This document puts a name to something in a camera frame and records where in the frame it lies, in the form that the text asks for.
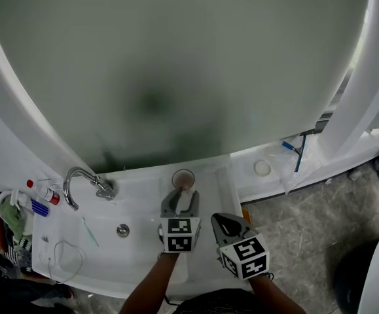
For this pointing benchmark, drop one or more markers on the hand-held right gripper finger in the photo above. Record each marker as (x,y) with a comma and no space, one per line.
(218,232)
(248,229)

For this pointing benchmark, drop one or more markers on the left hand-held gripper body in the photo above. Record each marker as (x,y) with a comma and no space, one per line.
(179,235)

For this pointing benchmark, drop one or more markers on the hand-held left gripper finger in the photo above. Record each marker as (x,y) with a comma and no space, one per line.
(168,204)
(195,204)

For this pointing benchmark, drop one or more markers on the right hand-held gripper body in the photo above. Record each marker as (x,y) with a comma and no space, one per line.
(245,257)

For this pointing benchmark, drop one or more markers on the clear glass cup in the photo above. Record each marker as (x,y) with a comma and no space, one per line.
(183,180)

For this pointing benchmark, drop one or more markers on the person's left forearm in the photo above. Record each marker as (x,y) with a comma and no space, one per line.
(150,283)

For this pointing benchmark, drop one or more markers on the person's right forearm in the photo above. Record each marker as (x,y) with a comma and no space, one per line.
(271,294)

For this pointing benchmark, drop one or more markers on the pale green toothbrush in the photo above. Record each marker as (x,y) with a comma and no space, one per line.
(90,232)

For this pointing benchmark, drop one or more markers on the white window ledge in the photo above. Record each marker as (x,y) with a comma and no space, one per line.
(251,185)

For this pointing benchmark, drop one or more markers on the person's dark clothing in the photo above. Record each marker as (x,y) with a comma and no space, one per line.
(222,303)

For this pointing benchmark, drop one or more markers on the chrome sink drain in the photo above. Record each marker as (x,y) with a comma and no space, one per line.
(123,230)

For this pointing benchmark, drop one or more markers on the clear plastic sheet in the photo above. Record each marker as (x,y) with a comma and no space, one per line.
(290,178)

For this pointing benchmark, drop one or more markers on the white wash basin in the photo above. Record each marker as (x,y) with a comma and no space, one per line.
(110,260)

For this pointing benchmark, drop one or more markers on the white paper scrap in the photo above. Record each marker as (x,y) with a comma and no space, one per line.
(328,181)

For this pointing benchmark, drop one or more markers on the chrome faucet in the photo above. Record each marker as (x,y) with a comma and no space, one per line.
(68,191)

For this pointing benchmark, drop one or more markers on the small white round object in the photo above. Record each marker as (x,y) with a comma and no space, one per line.
(356,174)

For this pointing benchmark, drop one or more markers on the red capped white bottle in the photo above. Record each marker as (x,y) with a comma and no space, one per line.
(46,194)

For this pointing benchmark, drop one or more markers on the large grey roller blind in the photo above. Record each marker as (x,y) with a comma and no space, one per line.
(176,61)

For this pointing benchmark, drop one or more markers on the black white patterned cloth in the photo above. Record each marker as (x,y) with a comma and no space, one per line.
(20,250)

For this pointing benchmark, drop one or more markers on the green towel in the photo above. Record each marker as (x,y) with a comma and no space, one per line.
(10,219)

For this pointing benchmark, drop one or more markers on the dark clothing pile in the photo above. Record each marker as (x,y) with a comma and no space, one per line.
(19,294)

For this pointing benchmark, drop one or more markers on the white window pillar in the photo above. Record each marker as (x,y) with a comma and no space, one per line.
(362,77)

